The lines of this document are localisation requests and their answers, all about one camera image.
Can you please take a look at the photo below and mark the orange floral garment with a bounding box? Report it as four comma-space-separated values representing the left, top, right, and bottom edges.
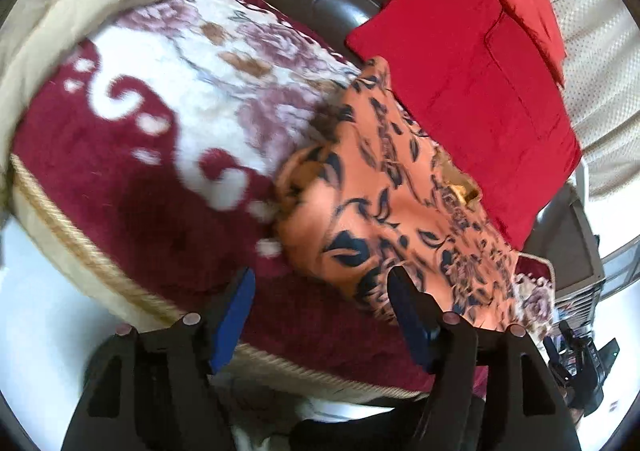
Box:
272, 56, 523, 332

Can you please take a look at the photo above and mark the dark cloth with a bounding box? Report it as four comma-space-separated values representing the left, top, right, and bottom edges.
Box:
295, 396, 486, 451

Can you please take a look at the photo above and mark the grey cabinet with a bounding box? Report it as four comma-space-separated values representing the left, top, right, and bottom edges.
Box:
555, 166, 608, 327

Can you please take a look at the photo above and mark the red blanket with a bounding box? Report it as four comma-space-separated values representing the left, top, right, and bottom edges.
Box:
345, 0, 583, 252

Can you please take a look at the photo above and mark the red pillow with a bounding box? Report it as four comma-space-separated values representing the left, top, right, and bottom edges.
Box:
487, 0, 568, 89

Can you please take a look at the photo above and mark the floral sofa blanket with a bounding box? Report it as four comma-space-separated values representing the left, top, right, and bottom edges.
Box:
10, 0, 556, 404

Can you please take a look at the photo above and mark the beige dotted curtain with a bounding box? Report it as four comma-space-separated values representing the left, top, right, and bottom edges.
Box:
430, 0, 640, 202

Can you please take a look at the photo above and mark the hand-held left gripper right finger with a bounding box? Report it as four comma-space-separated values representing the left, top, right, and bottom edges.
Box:
387, 265, 583, 451

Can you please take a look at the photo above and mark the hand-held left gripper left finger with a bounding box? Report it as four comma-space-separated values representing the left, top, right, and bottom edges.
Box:
60, 266, 258, 451

